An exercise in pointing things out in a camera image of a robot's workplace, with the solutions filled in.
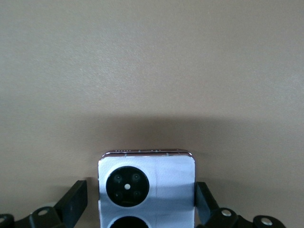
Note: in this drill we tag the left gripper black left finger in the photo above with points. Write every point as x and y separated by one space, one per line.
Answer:
69 204

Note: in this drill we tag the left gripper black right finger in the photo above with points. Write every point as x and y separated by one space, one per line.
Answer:
209 209

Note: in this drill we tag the lilac flip phone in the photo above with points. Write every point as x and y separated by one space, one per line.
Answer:
166 185

